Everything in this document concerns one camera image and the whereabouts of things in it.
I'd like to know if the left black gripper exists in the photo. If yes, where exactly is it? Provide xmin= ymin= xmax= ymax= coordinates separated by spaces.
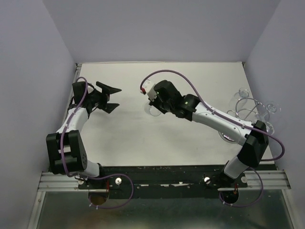
xmin=87 ymin=81 xmax=121 ymax=113

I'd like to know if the short clear wine glass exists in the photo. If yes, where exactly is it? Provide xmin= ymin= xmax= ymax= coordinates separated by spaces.
xmin=144 ymin=103 xmax=161 ymax=117

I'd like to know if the ribbed wine glass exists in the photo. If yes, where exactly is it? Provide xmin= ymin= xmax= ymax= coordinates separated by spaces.
xmin=229 ymin=87 xmax=251 ymax=110

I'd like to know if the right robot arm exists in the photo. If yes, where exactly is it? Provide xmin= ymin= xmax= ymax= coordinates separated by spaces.
xmin=142 ymin=80 xmax=269 ymax=187

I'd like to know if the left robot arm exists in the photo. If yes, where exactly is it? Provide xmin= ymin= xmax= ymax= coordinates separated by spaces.
xmin=46 ymin=78 xmax=121 ymax=188

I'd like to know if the right wine glass on rack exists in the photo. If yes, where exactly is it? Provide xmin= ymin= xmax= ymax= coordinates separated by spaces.
xmin=256 ymin=101 xmax=281 ymax=122

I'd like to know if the tall wine glass on rack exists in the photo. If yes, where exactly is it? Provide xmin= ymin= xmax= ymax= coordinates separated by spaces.
xmin=263 ymin=120 xmax=275 ymax=135

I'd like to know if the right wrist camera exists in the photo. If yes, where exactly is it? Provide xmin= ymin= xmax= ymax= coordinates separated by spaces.
xmin=140 ymin=80 xmax=157 ymax=101

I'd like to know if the black mounting base plate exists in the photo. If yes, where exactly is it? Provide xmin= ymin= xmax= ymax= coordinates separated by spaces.
xmin=78 ymin=165 xmax=247 ymax=199

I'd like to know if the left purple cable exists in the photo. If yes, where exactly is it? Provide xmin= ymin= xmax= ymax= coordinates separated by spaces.
xmin=61 ymin=76 xmax=134 ymax=210

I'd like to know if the purple cable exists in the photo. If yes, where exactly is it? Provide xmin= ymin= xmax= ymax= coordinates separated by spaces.
xmin=61 ymin=76 xmax=134 ymax=210
xmin=139 ymin=69 xmax=285 ymax=207

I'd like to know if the aluminium rail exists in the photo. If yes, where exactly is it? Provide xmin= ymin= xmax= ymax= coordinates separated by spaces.
xmin=38 ymin=173 xmax=79 ymax=192

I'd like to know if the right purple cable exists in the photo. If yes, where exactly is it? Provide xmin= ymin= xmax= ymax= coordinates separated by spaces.
xmin=139 ymin=69 xmax=285 ymax=207

